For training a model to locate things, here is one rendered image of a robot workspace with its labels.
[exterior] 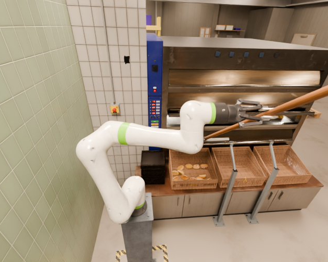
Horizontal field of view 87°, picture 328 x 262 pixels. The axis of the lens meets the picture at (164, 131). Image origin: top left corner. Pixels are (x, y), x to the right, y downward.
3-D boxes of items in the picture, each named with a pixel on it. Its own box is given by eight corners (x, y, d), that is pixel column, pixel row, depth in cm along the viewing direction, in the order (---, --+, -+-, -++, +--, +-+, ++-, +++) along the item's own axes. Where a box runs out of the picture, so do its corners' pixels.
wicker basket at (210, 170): (167, 162, 250) (168, 147, 236) (205, 162, 254) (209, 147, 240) (171, 190, 209) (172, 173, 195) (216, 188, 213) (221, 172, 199)
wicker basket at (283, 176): (247, 160, 260) (252, 145, 246) (282, 158, 266) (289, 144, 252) (267, 186, 219) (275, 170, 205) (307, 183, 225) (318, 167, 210)
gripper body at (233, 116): (220, 106, 81) (239, 106, 81) (222, 124, 79) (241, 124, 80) (227, 101, 73) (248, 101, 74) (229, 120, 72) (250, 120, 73)
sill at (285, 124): (165, 127, 227) (165, 124, 225) (293, 124, 243) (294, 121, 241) (166, 129, 222) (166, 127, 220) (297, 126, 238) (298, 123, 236)
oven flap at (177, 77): (168, 86, 192) (168, 67, 188) (316, 86, 208) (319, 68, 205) (168, 86, 187) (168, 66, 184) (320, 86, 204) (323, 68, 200)
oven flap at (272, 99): (168, 107, 206) (167, 91, 201) (306, 106, 222) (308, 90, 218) (168, 108, 201) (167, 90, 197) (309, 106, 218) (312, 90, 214)
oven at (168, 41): (148, 129, 440) (146, 35, 331) (227, 128, 460) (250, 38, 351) (149, 191, 278) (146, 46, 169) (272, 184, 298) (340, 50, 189)
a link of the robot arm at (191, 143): (125, 125, 82) (136, 121, 92) (126, 148, 85) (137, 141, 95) (202, 133, 70) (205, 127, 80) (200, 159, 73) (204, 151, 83)
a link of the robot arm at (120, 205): (108, 226, 97) (63, 146, 75) (124, 202, 110) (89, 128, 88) (127, 231, 92) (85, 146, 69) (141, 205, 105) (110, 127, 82)
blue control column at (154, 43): (148, 130, 440) (146, 32, 328) (154, 129, 442) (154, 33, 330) (149, 192, 276) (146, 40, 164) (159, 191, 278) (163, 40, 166)
